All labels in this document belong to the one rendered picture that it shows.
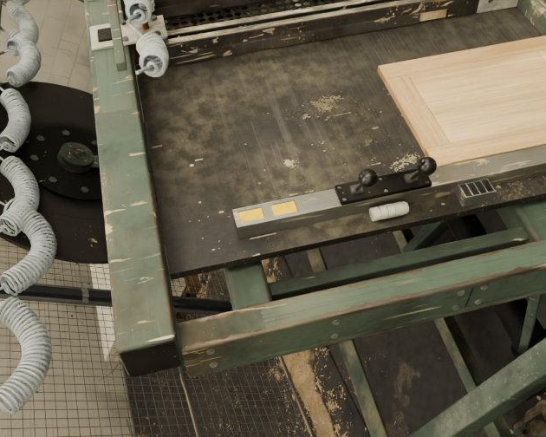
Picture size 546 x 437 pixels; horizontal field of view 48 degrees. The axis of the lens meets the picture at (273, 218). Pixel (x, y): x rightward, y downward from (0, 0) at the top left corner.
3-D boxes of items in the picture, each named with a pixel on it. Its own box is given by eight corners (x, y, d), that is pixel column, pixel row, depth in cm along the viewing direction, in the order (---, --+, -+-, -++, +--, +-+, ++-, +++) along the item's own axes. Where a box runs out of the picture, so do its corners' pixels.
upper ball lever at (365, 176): (365, 198, 130) (382, 183, 117) (348, 201, 129) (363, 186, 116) (360, 180, 130) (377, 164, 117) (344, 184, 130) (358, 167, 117)
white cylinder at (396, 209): (373, 225, 129) (408, 217, 130) (373, 215, 127) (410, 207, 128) (367, 213, 131) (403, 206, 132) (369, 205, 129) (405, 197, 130)
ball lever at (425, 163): (419, 186, 131) (442, 171, 118) (402, 190, 131) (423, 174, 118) (414, 169, 132) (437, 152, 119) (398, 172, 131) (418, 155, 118)
